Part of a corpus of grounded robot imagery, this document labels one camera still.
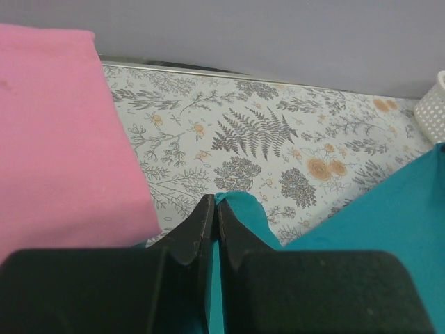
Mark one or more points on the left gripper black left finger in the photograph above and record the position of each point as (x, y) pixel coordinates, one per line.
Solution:
(159, 289)

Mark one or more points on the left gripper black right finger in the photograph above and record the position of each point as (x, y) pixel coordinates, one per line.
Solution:
(270, 291)

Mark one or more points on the teal t-shirt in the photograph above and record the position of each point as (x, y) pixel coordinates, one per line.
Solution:
(403, 216)

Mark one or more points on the pink folded t-shirt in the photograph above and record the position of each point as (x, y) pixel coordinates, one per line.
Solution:
(69, 177)

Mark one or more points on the floral patterned table mat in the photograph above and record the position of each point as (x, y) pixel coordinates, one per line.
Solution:
(304, 153)

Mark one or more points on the white perforated plastic basket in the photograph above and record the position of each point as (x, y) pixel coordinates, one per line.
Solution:
(429, 112)

